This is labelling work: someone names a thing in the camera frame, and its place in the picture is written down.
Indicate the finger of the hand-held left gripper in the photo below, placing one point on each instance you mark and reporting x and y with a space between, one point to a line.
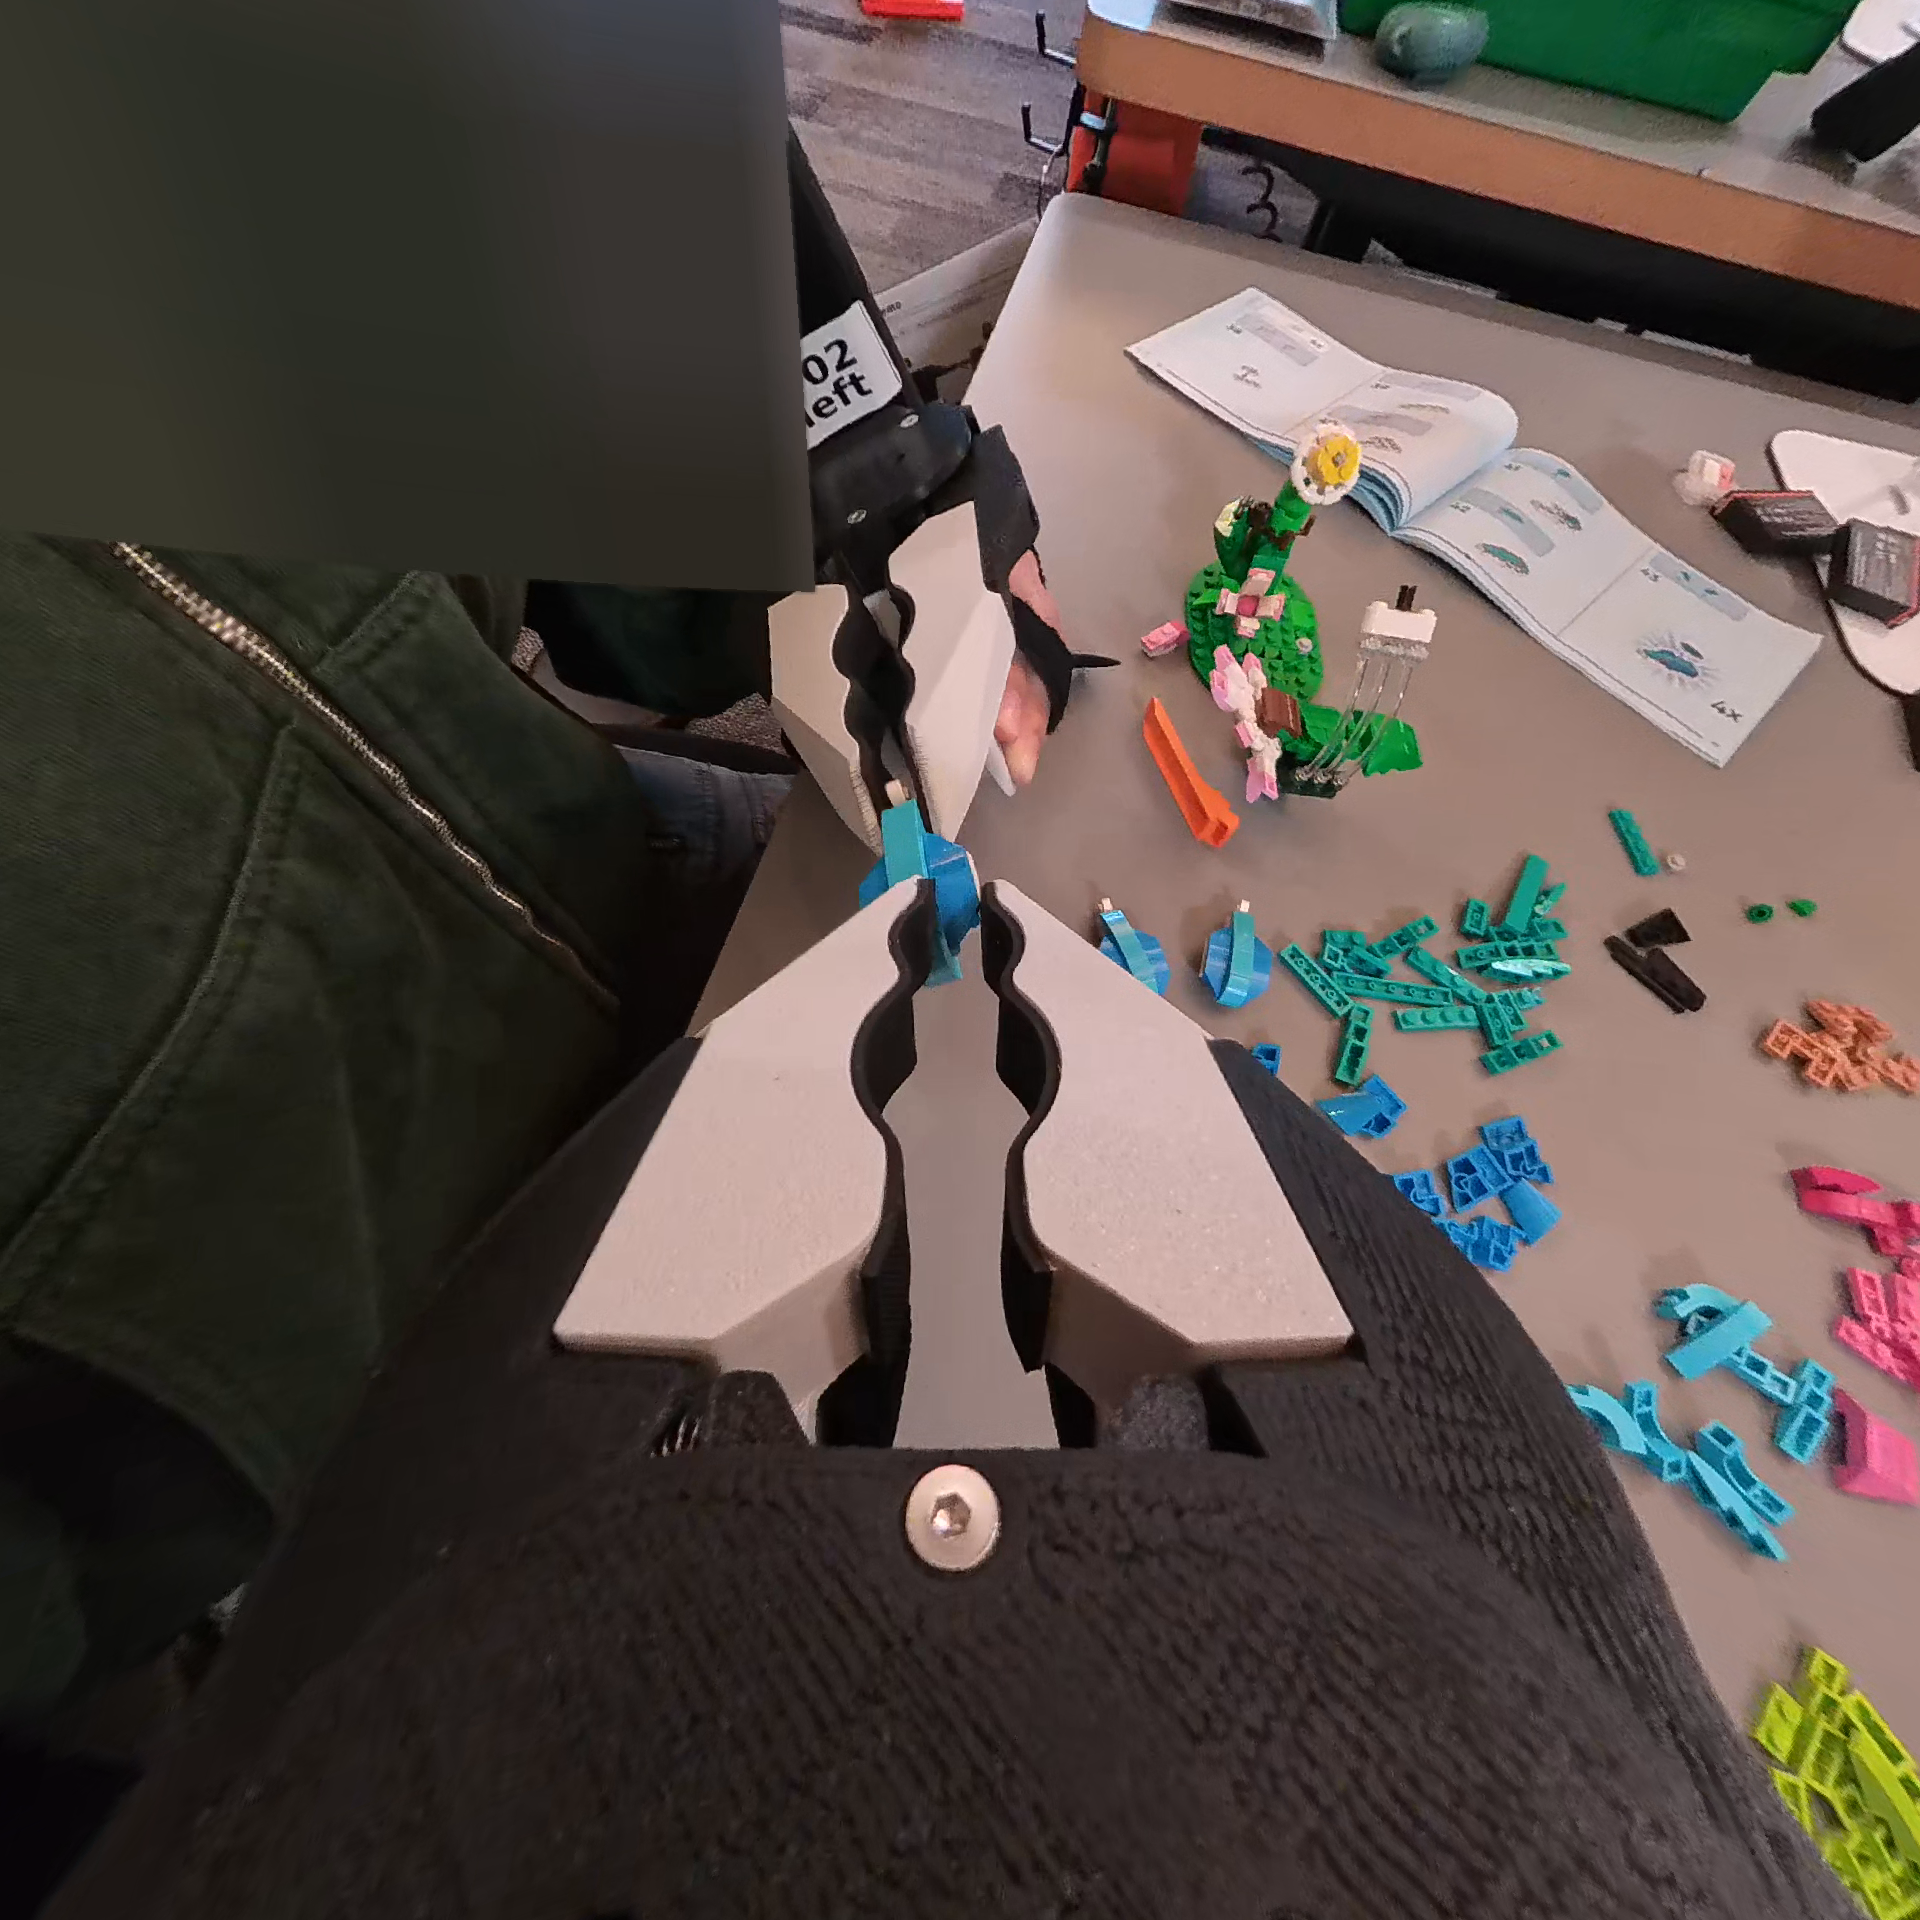
962 661
813 690

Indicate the green plastic bin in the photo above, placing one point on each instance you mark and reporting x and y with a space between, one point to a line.
1591 45

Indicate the small pink lego piece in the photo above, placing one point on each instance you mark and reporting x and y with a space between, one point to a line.
1162 640

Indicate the long black lego piece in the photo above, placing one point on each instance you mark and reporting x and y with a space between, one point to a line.
1657 976

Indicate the blue lego fish assembly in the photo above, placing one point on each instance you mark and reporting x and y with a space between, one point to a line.
929 885
1136 951
1239 964

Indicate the pile of lime lego pieces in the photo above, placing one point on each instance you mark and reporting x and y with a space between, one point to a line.
1854 1783

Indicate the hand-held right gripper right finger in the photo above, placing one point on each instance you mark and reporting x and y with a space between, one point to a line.
1172 1170

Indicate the wooden table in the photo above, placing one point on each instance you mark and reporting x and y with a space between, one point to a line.
1502 149

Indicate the round dark green object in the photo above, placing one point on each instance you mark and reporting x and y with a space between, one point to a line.
1425 41

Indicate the red object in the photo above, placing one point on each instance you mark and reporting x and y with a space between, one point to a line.
915 6

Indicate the pile of teal lego pieces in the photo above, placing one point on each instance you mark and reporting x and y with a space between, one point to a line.
1425 980

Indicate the person's dark green jacket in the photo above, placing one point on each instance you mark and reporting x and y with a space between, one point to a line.
225 976

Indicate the small white pink item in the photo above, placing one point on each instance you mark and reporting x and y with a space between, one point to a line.
1709 477

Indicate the person's blue jeans leg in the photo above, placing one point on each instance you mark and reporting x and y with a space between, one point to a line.
705 795

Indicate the green lego flower model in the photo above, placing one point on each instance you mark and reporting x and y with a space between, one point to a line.
1263 630

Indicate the person's left hand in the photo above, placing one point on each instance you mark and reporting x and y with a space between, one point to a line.
1026 731

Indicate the long teal lego plate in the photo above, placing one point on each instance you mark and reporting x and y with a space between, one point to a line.
1635 840

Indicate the blue lego slope brick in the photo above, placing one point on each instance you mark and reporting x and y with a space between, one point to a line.
1368 1109

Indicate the orange clamp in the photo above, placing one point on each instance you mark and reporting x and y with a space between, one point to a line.
1149 149

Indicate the pile of light blue pieces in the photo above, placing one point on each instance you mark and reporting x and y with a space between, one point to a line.
1725 1333

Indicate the small black box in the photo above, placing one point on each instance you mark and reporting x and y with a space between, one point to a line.
1781 524
1884 570

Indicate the pile of blue lego pieces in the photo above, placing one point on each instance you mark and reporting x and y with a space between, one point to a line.
1477 1192

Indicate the lego instruction booklet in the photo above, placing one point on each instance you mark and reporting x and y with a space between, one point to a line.
1576 570

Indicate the orange lego brick separator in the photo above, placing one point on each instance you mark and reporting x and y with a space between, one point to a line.
1193 780

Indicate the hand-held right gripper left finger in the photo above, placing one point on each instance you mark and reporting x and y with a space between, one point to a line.
736 1155

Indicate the large pink lego slope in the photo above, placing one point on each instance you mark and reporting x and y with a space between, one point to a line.
1874 1451

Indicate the white tray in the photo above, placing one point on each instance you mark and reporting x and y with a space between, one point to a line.
1839 465

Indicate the pile of pink lego pieces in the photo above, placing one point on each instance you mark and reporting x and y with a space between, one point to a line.
1884 1306

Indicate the white printed paper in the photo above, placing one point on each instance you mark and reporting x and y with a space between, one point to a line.
948 302

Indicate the black device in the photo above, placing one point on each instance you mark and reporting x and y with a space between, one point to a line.
1868 96

